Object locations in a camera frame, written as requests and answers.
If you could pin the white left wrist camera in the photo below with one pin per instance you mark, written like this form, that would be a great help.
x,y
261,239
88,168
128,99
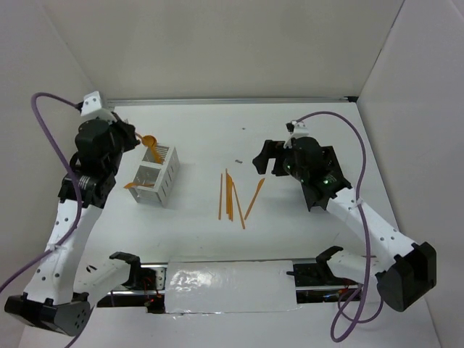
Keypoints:
x,y
95,107

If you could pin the white tape sheet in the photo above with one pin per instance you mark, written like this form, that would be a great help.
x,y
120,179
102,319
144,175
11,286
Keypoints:
x,y
229,287

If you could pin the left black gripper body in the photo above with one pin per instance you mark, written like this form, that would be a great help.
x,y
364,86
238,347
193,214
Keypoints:
x,y
125,139

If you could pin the orange chopstick right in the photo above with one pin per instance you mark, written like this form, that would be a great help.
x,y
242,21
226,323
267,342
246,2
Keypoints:
x,y
241,217

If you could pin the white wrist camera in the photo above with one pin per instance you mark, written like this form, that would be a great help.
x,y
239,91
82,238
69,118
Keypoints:
x,y
296,130
95,107

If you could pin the orange chopstick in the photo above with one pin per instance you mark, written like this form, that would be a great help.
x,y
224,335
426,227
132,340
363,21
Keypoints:
x,y
227,192
220,198
241,217

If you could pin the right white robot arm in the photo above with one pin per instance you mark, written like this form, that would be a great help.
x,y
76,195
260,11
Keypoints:
x,y
404,269

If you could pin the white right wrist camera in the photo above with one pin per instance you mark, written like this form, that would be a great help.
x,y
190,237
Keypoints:
x,y
296,130

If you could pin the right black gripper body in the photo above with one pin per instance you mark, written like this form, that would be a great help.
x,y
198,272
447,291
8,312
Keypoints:
x,y
290,166

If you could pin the orange chopstick middle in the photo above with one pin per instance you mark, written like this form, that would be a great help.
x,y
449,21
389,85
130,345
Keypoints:
x,y
227,192

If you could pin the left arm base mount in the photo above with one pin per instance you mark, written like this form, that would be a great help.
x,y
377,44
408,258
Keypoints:
x,y
148,293

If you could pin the orange spoon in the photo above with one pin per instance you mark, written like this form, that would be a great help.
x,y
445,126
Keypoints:
x,y
150,143

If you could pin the orange chopstick left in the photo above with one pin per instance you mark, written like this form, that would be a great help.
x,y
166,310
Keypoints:
x,y
220,198

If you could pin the black utensil container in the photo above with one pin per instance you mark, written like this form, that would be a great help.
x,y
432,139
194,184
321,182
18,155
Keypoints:
x,y
326,183

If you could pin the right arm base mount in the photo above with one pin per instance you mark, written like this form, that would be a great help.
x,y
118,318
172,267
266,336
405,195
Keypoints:
x,y
316,283

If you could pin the aluminium rail at back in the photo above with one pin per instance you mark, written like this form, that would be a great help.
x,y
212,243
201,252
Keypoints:
x,y
205,101

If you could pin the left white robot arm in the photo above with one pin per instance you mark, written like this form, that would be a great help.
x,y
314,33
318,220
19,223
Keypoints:
x,y
55,300

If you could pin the white utensil container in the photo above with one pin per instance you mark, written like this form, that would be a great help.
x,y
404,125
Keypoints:
x,y
161,175

